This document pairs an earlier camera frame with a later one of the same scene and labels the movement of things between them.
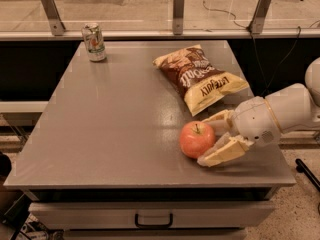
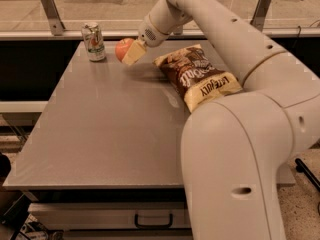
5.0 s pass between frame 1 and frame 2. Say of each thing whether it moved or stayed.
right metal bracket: stayed
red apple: moved
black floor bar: stayed
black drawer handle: stayed
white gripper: moved
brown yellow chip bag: stayed
